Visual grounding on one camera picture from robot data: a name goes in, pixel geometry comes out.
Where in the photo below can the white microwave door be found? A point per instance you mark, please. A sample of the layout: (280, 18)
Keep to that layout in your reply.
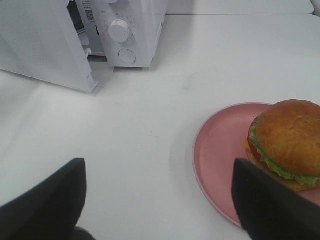
(38, 40)

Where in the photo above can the white microwave knob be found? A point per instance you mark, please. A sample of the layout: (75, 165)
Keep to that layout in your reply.
(119, 30)
(111, 1)

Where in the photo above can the round white door release button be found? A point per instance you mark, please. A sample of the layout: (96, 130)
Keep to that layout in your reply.
(127, 56)

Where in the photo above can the white microwave oven body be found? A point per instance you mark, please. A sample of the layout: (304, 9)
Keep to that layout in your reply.
(92, 19)

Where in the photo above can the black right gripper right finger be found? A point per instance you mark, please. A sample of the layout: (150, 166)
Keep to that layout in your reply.
(268, 210)

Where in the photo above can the pink round plate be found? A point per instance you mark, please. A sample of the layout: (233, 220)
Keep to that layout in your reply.
(221, 140)

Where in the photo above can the burger with lettuce and cheese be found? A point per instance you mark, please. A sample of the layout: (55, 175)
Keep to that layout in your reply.
(284, 142)

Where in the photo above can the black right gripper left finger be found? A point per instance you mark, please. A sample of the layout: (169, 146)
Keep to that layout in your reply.
(51, 209)

